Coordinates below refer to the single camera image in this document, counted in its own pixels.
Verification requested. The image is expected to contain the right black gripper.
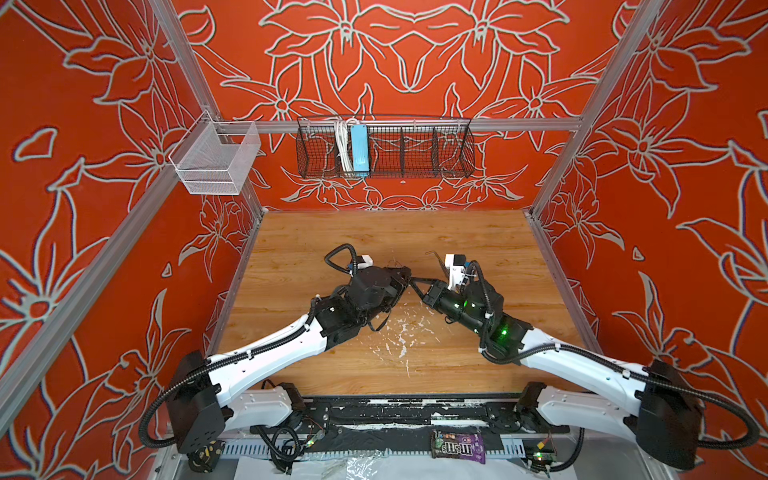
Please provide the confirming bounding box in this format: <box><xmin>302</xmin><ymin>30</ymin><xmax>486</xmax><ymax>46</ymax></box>
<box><xmin>409</xmin><ymin>277</ymin><xmax>489</xmax><ymax>339</ymax></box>

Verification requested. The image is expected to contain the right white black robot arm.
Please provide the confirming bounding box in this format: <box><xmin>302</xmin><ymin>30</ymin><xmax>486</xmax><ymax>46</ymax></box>
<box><xmin>411</xmin><ymin>255</ymin><xmax>761</xmax><ymax>471</ymax></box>

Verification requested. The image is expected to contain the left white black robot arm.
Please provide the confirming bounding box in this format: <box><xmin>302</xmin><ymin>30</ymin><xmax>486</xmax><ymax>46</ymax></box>
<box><xmin>138</xmin><ymin>243</ymin><xmax>412</xmax><ymax>453</ymax></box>

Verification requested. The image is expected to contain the purple candy bag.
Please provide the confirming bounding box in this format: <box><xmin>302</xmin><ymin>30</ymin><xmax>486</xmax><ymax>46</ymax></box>
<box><xmin>430</xmin><ymin>430</ymin><xmax>486</xmax><ymax>464</ymax></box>

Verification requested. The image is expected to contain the light blue box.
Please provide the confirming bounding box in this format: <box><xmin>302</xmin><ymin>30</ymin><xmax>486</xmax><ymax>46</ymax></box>
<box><xmin>350</xmin><ymin>124</ymin><xmax>370</xmax><ymax>177</ymax></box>

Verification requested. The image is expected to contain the small electronics board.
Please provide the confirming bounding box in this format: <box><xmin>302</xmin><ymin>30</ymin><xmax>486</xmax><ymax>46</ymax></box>
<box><xmin>523</xmin><ymin>436</ymin><xmax>557</xmax><ymax>478</ymax></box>

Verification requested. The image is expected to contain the clear plastic wrap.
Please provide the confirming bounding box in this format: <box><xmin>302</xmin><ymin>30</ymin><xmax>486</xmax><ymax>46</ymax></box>
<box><xmin>291</xmin><ymin>454</ymin><xmax>403</xmax><ymax>480</ymax></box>

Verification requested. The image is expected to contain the yellow black tape measure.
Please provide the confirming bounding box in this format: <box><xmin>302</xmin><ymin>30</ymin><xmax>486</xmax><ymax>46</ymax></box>
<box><xmin>187</xmin><ymin>440</ymin><xmax>226</xmax><ymax>473</ymax></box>

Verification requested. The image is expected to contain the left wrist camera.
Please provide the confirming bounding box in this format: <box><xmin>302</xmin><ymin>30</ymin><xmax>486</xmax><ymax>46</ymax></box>
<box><xmin>355</xmin><ymin>254</ymin><xmax>374</xmax><ymax>269</ymax></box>

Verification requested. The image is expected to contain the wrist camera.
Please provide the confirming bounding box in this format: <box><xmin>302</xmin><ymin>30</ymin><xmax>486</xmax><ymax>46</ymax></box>
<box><xmin>444</xmin><ymin>254</ymin><xmax>469</xmax><ymax>292</ymax></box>
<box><xmin>355</xmin><ymin>254</ymin><xmax>374</xmax><ymax>269</ymax></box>

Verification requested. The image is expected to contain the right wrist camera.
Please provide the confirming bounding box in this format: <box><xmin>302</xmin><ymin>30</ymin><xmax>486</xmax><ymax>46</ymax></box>
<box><xmin>444</xmin><ymin>254</ymin><xmax>469</xmax><ymax>292</ymax></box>

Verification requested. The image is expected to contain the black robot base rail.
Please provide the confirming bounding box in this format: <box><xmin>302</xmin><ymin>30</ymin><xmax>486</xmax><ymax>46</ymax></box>
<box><xmin>282</xmin><ymin>393</ymin><xmax>576</xmax><ymax>453</ymax></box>

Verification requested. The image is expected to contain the black wire wall basket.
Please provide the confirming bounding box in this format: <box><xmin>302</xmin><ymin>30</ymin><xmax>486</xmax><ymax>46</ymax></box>
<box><xmin>296</xmin><ymin>115</ymin><xmax>477</xmax><ymax>180</ymax></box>

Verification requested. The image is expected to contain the white coiled cable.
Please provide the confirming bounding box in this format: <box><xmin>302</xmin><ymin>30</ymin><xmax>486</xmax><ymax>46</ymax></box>
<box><xmin>332</xmin><ymin>119</ymin><xmax>355</xmax><ymax>174</ymax></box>

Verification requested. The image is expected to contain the white mesh wall basket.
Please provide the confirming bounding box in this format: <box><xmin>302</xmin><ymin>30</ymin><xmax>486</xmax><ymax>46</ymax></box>
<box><xmin>169</xmin><ymin>111</ymin><xmax>262</xmax><ymax>196</ymax></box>

